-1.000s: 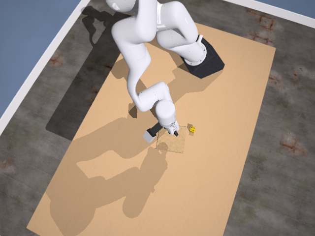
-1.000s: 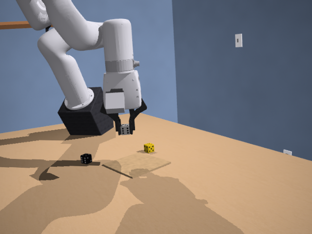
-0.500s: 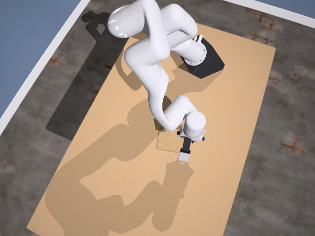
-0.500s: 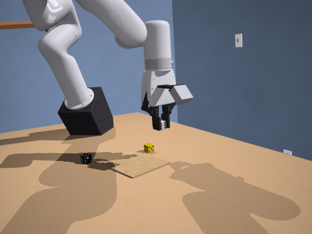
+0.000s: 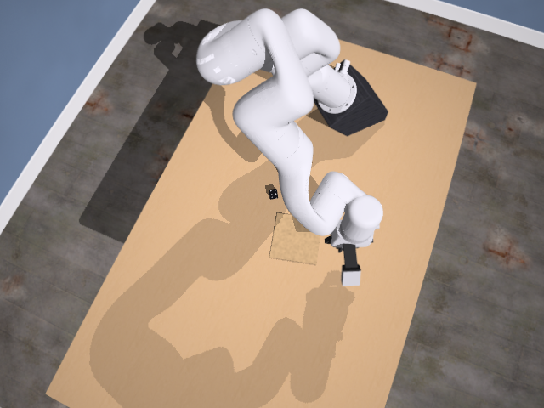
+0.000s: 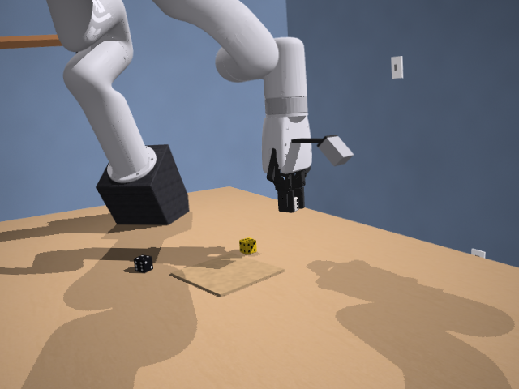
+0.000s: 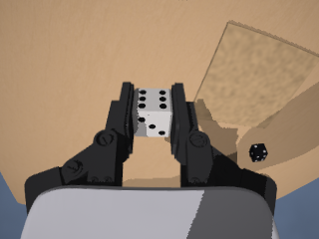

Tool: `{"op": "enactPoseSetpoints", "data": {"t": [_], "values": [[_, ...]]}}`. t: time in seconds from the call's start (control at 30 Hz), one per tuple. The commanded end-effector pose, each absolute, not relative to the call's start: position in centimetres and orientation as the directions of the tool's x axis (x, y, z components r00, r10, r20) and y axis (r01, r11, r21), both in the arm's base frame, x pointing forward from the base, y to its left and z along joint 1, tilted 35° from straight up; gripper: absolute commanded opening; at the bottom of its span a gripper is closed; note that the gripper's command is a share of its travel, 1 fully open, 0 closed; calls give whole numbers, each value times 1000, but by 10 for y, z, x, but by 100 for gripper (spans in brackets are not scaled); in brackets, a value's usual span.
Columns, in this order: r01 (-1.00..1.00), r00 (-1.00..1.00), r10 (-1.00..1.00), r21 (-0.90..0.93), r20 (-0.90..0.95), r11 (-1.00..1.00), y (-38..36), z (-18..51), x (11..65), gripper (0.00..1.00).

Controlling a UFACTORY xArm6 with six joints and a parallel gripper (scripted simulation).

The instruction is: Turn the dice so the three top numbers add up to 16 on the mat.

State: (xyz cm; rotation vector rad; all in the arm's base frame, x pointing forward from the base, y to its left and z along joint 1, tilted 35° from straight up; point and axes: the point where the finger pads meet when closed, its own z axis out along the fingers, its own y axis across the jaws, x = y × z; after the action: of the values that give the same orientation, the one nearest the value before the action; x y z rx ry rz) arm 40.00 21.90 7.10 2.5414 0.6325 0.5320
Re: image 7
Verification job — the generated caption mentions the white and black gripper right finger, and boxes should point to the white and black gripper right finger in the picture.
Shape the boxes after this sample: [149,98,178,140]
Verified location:
[170,83,277,217]

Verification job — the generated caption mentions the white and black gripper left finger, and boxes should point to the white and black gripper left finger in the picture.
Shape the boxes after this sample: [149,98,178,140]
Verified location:
[24,82,135,216]

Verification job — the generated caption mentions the tan flat mat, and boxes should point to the tan flat mat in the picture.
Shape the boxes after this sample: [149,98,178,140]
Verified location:
[193,22,319,128]

